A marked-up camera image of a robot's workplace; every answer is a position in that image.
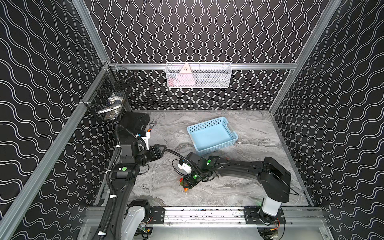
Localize black wire corner basket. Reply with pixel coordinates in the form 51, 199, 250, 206
86, 66, 138, 122

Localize pink triangular object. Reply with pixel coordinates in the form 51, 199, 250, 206
173, 63, 196, 88

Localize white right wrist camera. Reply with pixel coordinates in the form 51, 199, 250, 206
178, 163, 192, 175

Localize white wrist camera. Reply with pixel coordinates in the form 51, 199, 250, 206
178, 163, 192, 175
141, 132, 151, 149

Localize light blue perforated plastic basket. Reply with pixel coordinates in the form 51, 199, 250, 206
187, 117, 239, 156

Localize white wire wall basket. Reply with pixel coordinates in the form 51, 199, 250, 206
165, 62, 233, 89

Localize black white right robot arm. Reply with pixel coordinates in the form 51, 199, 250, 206
178, 153, 292, 217

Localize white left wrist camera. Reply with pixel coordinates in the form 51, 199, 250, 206
141, 132, 151, 149

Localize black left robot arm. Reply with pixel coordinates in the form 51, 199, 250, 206
93, 125, 167, 240

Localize black plastic case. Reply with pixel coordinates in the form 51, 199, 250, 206
120, 112, 150, 137

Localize white items in corner basket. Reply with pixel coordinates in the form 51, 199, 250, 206
97, 93, 126, 121

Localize orange handled wrench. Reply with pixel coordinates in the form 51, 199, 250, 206
147, 121, 157, 133

